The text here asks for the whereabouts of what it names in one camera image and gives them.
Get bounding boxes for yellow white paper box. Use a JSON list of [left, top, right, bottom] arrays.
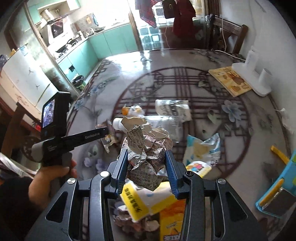
[[120, 181, 177, 222]]

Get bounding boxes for printed newspaper ball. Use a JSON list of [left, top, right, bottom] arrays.
[[121, 117, 173, 191]]

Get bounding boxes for clear plastic water bottle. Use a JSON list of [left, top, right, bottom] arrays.
[[112, 114, 183, 142]]

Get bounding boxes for crushed white printed carton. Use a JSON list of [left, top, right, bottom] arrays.
[[154, 99, 192, 123]]

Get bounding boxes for black kitchen trash can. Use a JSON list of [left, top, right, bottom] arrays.
[[71, 75, 86, 91]]

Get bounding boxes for teal kitchen cabinets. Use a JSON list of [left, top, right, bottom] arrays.
[[56, 24, 138, 81]]

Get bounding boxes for person's left hand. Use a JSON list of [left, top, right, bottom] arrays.
[[28, 160, 77, 210]]

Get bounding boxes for blue white snack bag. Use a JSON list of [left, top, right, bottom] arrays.
[[183, 133, 221, 167]]

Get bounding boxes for orange yellow flat box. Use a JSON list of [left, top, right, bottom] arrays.
[[159, 200, 186, 241]]

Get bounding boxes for orange snack wrapper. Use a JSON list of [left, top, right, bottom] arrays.
[[121, 105, 145, 118]]

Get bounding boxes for white refrigerator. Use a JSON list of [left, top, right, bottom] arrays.
[[1, 45, 58, 110]]

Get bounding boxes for white desk lamp base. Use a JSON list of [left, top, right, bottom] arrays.
[[231, 47, 273, 97]]

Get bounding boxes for wooden chair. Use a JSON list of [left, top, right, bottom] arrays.
[[206, 14, 249, 54]]

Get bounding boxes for red hanging clothes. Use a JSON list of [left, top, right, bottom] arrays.
[[173, 0, 196, 38]]

